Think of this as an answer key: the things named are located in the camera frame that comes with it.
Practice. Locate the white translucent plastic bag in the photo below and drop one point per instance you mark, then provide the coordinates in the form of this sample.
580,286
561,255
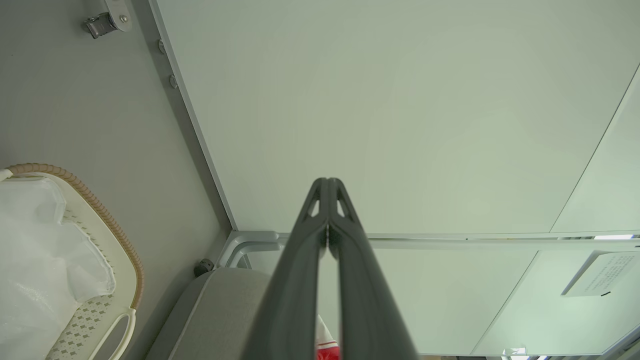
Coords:
35,260

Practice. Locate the grey metal partition foot bar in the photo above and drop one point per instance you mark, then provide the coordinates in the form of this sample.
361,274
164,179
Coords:
119,12

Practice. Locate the red and white garment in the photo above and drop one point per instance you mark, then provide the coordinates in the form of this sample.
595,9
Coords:
327,350

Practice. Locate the black caster wheel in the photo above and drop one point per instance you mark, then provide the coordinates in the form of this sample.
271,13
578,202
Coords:
203,267

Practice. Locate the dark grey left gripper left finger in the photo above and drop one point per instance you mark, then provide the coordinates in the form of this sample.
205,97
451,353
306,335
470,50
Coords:
290,300

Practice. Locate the cream laundry basket, woven rim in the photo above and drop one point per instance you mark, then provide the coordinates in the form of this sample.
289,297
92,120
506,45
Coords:
100,320

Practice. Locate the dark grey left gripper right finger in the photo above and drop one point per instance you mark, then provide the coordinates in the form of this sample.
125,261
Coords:
367,305

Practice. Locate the grey fabric sofa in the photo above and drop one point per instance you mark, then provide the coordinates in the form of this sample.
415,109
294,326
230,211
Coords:
220,310

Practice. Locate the small round metal levelling foot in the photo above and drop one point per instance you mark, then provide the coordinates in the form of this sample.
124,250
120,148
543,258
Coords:
161,46
173,81

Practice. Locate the grey curved partition frame leg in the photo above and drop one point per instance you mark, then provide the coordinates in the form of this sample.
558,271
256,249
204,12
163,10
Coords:
250,242

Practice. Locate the grey locking caster wheel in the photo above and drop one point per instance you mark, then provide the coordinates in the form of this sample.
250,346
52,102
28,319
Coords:
97,25

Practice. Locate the white paper wall sign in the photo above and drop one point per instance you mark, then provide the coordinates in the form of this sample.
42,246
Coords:
600,272

